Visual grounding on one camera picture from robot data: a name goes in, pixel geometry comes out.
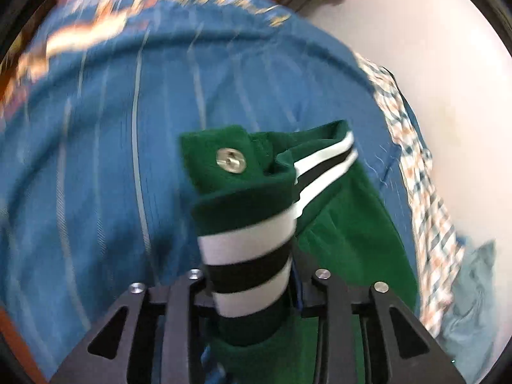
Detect blue striped bed sheet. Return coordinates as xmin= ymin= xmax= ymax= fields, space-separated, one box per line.
xmin=0 ymin=0 xmax=425 ymax=384

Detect plaid bed cover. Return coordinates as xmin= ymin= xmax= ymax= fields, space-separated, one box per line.
xmin=354 ymin=53 xmax=468 ymax=337

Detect blue-grey velvet blanket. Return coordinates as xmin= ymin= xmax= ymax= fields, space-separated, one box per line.
xmin=434 ymin=239 xmax=499 ymax=384

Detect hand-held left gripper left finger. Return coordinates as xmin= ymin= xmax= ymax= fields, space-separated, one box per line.
xmin=50 ymin=269 xmax=219 ymax=384

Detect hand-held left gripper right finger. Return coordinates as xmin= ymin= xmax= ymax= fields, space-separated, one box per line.
xmin=294 ymin=253 xmax=467 ymax=384

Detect green and cream varsity jacket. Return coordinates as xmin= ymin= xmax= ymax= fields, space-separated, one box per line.
xmin=178 ymin=119 xmax=420 ymax=384

